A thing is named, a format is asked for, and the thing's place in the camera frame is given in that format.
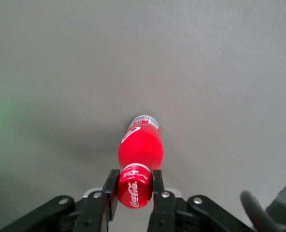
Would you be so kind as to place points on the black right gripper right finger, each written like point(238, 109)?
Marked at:
point(164, 210)

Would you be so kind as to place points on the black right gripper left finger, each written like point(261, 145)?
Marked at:
point(94, 210)

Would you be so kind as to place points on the red coke bottle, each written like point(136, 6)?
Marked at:
point(140, 149)

